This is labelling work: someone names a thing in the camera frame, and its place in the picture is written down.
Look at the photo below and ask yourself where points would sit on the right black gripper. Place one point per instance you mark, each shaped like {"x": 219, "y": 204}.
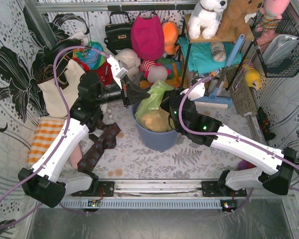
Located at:
{"x": 170, "y": 105}

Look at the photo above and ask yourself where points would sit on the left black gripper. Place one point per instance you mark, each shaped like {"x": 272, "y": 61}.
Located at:
{"x": 125, "y": 92}

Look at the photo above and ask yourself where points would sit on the green trash bag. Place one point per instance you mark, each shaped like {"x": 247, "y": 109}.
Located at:
{"x": 149, "y": 113}

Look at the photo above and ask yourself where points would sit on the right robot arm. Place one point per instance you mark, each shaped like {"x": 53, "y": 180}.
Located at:
{"x": 272, "y": 167}

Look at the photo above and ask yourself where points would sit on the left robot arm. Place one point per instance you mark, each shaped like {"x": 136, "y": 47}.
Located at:
{"x": 43, "y": 181}

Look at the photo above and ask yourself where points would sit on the blue trash bin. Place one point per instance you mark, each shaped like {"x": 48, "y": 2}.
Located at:
{"x": 159, "y": 141}

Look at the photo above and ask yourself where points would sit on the magenta knit bag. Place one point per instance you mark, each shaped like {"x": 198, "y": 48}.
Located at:
{"x": 147, "y": 38}

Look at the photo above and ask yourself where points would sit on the cream canvas tote bag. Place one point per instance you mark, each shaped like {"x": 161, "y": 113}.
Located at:
{"x": 54, "y": 104}

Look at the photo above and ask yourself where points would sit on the pink pig plush toy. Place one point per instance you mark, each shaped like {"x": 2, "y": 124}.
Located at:
{"x": 154, "y": 72}

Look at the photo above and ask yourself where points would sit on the rainbow striped cloth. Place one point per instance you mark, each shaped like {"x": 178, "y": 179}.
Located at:
{"x": 174, "y": 78}

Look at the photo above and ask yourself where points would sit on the white fluffy plush toy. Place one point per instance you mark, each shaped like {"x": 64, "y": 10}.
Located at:
{"x": 133, "y": 62}

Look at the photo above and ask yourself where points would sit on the red cloth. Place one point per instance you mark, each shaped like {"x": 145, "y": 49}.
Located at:
{"x": 104, "y": 73}

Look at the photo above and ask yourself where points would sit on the brown floral necktie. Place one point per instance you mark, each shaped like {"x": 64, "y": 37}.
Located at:
{"x": 107, "y": 140}

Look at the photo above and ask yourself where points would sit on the teal folded cloth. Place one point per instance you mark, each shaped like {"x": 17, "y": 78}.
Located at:
{"x": 200, "y": 59}

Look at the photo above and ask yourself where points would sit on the colorful silk scarf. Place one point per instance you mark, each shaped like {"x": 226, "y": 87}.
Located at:
{"x": 88, "y": 59}

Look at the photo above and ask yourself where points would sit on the black leather handbag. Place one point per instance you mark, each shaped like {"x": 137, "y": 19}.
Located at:
{"x": 118, "y": 36}

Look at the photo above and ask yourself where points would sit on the orange plush toy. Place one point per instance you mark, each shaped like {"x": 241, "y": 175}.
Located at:
{"x": 170, "y": 37}

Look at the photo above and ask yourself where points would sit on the grey chenille mop head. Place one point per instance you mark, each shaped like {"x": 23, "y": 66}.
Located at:
{"x": 242, "y": 97}

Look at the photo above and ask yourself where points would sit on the yellow duck plush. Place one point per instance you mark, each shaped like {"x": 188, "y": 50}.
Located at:
{"x": 251, "y": 75}

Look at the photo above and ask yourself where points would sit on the pink fuzzy sock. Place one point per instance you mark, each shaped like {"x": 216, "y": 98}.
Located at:
{"x": 75, "y": 156}

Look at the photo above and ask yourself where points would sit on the white dog plush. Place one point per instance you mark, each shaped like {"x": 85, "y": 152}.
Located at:
{"x": 205, "y": 18}

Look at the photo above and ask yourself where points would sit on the orange checkered towel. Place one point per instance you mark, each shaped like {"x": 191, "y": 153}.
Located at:
{"x": 47, "y": 130}

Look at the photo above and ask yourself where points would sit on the purple orange sock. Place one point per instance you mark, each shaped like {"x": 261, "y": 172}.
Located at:
{"x": 245, "y": 165}

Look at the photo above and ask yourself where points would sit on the brown bear plush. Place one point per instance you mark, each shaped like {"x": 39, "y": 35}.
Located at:
{"x": 235, "y": 17}

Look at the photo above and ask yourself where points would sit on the silver foil pouch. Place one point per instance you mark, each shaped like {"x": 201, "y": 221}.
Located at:
{"x": 280, "y": 48}

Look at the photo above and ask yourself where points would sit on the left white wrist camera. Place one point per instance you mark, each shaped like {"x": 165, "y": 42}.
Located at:
{"x": 118, "y": 68}

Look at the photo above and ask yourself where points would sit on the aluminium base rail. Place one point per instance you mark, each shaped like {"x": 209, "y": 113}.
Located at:
{"x": 158, "y": 189}

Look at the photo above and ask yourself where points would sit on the black wire basket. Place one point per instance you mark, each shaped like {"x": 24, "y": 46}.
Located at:
{"x": 287, "y": 68}

